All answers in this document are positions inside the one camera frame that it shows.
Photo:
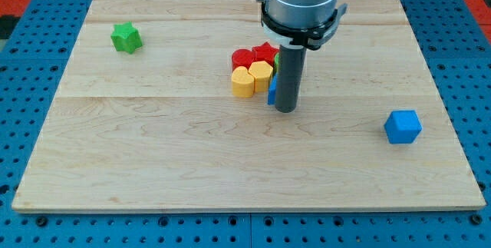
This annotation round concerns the blue block behind rod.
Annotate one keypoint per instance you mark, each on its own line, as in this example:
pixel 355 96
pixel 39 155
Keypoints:
pixel 272 91

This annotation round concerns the grey cylindrical pointer rod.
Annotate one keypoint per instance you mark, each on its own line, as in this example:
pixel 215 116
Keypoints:
pixel 289 75

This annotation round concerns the green star block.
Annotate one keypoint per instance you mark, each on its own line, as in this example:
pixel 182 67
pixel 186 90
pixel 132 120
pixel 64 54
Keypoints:
pixel 125 37

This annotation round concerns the green block behind rod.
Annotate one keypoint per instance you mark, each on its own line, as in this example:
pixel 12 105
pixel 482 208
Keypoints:
pixel 276 63

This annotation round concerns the red cylinder block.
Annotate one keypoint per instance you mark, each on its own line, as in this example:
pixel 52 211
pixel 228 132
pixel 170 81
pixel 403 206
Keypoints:
pixel 242 58

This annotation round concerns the blue cube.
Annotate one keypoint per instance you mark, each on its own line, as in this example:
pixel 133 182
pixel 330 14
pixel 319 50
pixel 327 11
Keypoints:
pixel 402 127

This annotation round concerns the wooden board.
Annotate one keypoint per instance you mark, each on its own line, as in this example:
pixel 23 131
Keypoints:
pixel 159 131

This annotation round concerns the red star block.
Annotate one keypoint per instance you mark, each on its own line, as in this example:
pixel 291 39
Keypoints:
pixel 265 52

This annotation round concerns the yellow pentagon block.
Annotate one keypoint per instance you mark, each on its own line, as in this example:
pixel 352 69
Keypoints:
pixel 262 73

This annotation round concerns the yellow heart block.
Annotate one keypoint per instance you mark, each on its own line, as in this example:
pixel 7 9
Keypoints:
pixel 243 83

